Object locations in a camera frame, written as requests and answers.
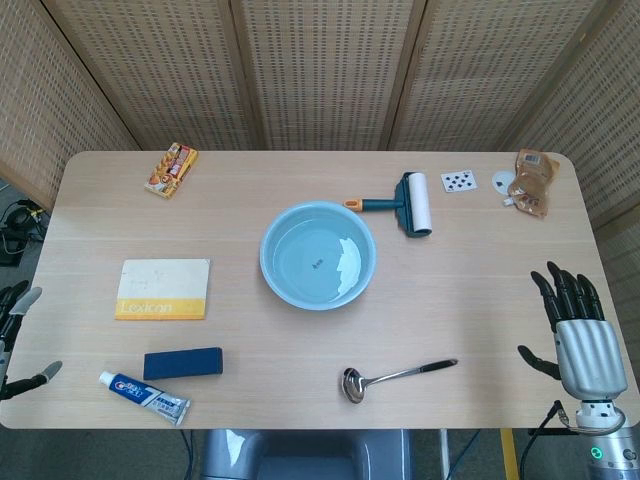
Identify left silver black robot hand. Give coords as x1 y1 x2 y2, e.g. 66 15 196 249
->
0 279 64 401

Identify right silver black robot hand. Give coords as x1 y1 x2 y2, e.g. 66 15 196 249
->
517 260 629 401

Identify stainless steel ladle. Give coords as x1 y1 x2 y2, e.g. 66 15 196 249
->
341 358 459 404

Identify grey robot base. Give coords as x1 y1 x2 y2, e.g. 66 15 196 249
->
199 428 414 480

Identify light blue basin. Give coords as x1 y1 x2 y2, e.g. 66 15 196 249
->
258 200 378 312

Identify yellow floor tape strip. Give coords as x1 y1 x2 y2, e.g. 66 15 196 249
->
501 428 520 480

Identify yellow white Lexicon box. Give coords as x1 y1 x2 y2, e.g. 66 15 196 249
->
114 258 212 322

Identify white blue toothpaste tube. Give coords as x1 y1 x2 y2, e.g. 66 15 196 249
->
97 370 192 428

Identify dark blue rectangular box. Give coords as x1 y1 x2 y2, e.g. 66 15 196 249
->
143 346 224 381

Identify brown snack pouch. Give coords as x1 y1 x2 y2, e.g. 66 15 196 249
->
501 148 562 220

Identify orange yellow snack box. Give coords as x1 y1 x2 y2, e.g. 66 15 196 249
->
144 142 199 200

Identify spades playing card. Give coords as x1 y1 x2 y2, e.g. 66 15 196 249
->
440 169 480 193

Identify teal lint roller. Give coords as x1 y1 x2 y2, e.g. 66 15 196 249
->
342 171 434 239

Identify woven bamboo folding screen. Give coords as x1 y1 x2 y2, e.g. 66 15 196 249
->
0 0 640 351

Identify black cables and equipment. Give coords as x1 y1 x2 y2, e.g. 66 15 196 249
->
0 198 51 269

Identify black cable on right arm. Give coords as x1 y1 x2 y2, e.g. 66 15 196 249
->
519 399 569 480

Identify blue cable under table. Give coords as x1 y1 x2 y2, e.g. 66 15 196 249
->
179 428 196 480

